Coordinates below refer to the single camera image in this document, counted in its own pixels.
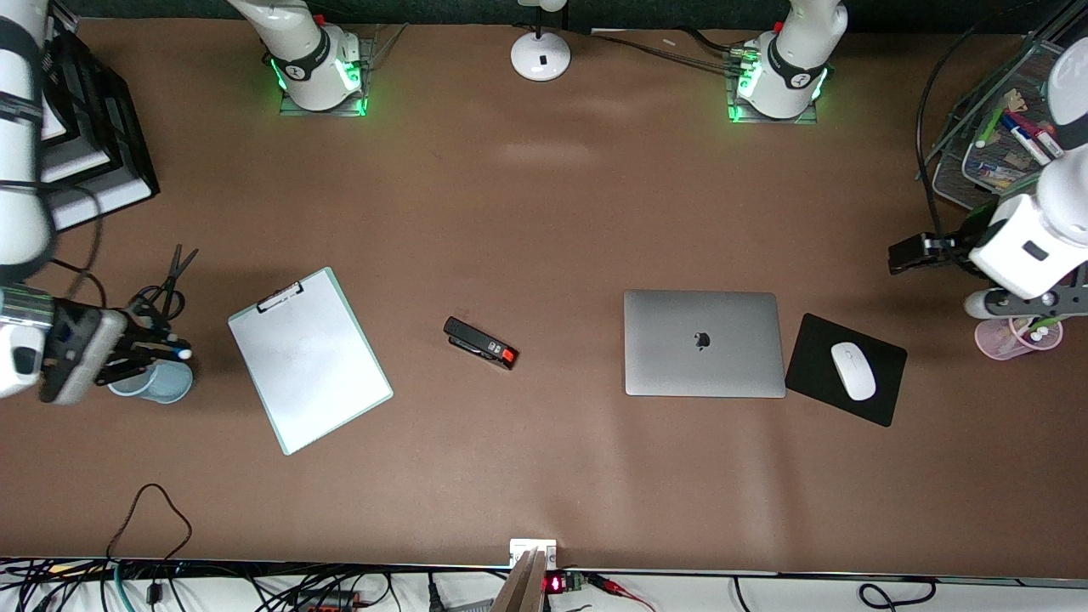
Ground blue capped white marker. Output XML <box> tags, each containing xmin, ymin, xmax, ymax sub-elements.
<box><xmin>999</xmin><ymin>115</ymin><xmax>1063</xmax><ymax>167</ymax></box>

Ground black mouse pad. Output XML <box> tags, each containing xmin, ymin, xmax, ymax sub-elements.
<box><xmin>784</xmin><ymin>313</ymin><xmax>909</xmax><ymax>428</ymax></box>

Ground black blue scissors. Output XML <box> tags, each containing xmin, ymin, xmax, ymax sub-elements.
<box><xmin>132</xmin><ymin>245</ymin><xmax>201</xmax><ymax>322</ymax></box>

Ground black looped cable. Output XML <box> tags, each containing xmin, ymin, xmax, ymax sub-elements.
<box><xmin>104</xmin><ymin>483</ymin><xmax>195</xmax><ymax>564</ymax></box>

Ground tangled black cable bundle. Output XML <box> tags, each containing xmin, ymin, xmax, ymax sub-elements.
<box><xmin>0</xmin><ymin>557</ymin><xmax>511</xmax><ymax>612</ymax></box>

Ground green marker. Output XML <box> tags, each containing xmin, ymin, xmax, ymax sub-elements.
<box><xmin>976</xmin><ymin>102</ymin><xmax>1008</xmax><ymax>150</ymax></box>

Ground small white box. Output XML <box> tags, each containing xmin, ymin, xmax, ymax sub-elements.
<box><xmin>508</xmin><ymin>538</ymin><xmax>558</xmax><ymax>569</ymax></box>

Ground black paper tray stack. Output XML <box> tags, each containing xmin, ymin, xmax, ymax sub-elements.
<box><xmin>34</xmin><ymin>4</ymin><xmax>161</xmax><ymax>232</ymax></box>

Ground white computer mouse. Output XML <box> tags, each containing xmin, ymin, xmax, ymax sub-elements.
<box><xmin>830</xmin><ymin>342</ymin><xmax>877</xmax><ymax>402</ymax></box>

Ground white paper sheet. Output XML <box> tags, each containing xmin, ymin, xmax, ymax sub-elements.
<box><xmin>229</xmin><ymin>276</ymin><xmax>390</xmax><ymax>451</ymax></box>

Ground red cable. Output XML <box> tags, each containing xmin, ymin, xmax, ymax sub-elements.
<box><xmin>586</xmin><ymin>573</ymin><xmax>657</xmax><ymax>612</ymax></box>

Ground black coiled cable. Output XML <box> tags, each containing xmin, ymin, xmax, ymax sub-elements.
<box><xmin>731</xmin><ymin>576</ymin><xmax>940</xmax><ymax>612</ymax></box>

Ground wooden block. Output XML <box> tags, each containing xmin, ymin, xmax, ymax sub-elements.
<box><xmin>490</xmin><ymin>548</ymin><xmax>550</xmax><ymax>612</ymax></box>

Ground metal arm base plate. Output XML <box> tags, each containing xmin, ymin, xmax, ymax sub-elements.
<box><xmin>727</xmin><ymin>42</ymin><xmax>819</xmax><ymax>126</ymax></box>
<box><xmin>279</xmin><ymin>34</ymin><xmax>368</xmax><ymax>117</ymax></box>

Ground blue mesh pen cup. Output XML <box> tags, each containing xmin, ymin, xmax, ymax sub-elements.
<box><xmin>108</xmin><ymin>357</ymin><xmax>195</xmax><ymax>405</ymax></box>

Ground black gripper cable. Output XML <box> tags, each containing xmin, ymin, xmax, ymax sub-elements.
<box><xmin>34</xmin><ymin>183</ymin><xmax>108</xmax><ymax>311</ymax></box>
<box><xmin>915</xmin><ymin>0</ymin><xmax>1063</xmax><ymax>239</ymax></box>

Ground black base cables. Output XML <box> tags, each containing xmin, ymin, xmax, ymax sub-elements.
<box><xmin>586</xmin><ymin>28</ymin><xmax>753</xmax><ymax>77</ymax></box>

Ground black stapler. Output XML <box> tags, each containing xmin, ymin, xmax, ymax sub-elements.
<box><xmin>443</xmin><ymin>316</ymin><xmax>519</xmax><ymax>371</ymax></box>

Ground white lamp base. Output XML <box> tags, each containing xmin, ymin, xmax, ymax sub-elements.
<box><xmin>510</xmin><ymin>0</ymin><xmax>572</xmax><ymax>82</ymax></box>

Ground mint green clipboard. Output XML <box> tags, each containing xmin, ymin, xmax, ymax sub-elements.
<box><xmin>227</xmin><ymin>266</ymin><xmax>394</xmax><ymax>456</ymax></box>

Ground grey laptop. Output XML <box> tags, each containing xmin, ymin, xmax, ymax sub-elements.
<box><xmin>623</xmin><ymin>290</ymin><xmax>787</xmax><ymax>399</ymax></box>

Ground black mesh desk organizer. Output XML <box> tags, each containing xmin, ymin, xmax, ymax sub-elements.
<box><xmin>932</xmin><ymin>34</ymin><xmax>1088</xmax><ymax>213</ymax></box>

